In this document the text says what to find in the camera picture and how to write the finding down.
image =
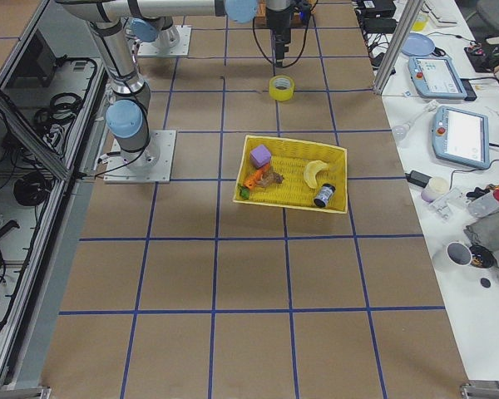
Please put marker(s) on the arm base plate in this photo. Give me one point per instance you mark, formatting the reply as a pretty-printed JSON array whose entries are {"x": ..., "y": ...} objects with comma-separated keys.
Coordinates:
[
  {"x": 154, "y": 165},
  {"x": 181, "y": 50}
]

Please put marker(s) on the orange toy carrot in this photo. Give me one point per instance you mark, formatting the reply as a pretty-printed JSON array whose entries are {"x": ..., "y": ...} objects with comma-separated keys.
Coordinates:
[{"x": 251, "y": 181}]

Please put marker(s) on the purple foam cube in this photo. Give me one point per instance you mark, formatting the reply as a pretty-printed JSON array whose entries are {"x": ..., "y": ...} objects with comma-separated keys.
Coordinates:
[{"x": 260, "y": 156}]

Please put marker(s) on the white cup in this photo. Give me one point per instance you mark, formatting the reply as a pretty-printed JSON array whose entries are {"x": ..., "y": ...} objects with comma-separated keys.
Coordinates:
[{"x": 435, "y": 188}]

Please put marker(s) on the blue plate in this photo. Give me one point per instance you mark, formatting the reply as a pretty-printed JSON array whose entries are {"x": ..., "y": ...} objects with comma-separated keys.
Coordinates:
[{"x": 418, "y": 45}]

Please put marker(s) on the pale croissant bread toy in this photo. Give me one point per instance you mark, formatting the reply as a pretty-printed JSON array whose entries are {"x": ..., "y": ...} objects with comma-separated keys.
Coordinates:
[{"x": 311, "y": 170}]

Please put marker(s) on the small black labelled can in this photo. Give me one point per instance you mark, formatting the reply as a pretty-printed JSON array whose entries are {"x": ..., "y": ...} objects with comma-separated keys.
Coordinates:
[{"x": 324, "y": 195}]

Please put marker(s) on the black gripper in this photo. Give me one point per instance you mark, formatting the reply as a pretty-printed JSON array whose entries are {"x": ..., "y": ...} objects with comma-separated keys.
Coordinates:
[{"x": 279, "y": 23}]

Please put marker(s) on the lower teach pendant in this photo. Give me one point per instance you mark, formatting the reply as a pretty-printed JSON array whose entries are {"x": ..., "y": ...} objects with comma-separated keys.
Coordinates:
[{"x": 461, "y": 137}]

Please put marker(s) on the upper teach pendant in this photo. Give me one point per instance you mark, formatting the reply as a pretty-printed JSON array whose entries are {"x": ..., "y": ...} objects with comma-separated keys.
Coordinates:
[{"x": 436, "y": 78}]

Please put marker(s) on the grey cloth bag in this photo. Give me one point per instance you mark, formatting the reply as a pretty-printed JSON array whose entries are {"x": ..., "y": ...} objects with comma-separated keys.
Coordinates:
[{"x": 497, "y": 237}]

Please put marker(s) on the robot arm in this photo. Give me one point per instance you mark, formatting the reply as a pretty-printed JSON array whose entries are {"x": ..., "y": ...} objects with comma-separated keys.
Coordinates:
[
  {"x": 108, "y": 33},
  {"x": 158, "y": 34}
]

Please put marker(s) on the aluminium frame post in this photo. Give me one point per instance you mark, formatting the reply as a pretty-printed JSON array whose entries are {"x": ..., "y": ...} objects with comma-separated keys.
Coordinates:
[{"x": 404, "y": 26}]

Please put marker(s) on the brown animal figurine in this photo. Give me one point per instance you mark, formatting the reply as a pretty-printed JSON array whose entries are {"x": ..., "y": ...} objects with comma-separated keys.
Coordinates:
[{"x": 269, "y": 178}]

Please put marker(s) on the yellow tape roll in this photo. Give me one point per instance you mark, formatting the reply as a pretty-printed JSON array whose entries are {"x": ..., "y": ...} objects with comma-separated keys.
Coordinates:
[{"x": 281, "y": 88}]

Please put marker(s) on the teach pendant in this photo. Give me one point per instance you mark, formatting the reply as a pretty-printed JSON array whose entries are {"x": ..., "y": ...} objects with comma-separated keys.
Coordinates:
[
  {"x": 436, "y": 78},
  {"x": 461, "y": 137}
]

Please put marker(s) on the white light bulb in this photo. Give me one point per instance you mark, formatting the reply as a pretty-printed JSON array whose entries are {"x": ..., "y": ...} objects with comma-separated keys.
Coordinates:
[{"x": 400, "y": 132}]

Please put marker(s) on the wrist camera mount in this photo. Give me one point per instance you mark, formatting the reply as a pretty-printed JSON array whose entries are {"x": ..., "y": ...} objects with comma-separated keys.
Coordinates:
[{"x": 303, "y": 10}]

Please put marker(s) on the yellow plastic woven tray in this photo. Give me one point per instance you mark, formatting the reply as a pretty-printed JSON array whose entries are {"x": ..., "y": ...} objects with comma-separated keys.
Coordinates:
[{"x": 289, "y": 158}]

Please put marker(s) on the black power adapter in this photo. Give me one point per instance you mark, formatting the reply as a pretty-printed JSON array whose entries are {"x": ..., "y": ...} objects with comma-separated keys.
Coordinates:
[{"x": 417, "y": 178}]

